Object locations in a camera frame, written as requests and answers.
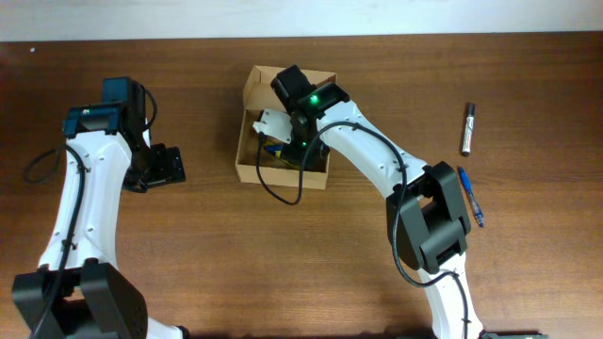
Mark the cardboard box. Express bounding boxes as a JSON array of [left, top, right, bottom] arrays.
[[235, 65, 337, 189]]

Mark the white whiteboard marker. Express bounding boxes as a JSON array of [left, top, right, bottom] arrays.
[[461, 103, 475, 156]]

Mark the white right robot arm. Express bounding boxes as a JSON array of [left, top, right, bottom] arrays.
[[270, 65, 485, 338]]

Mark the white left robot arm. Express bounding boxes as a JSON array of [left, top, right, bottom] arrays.
[[12, 76, 189, 339]]

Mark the blue pen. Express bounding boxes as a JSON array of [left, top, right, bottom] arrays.
[[458, 167, 485, 228]]

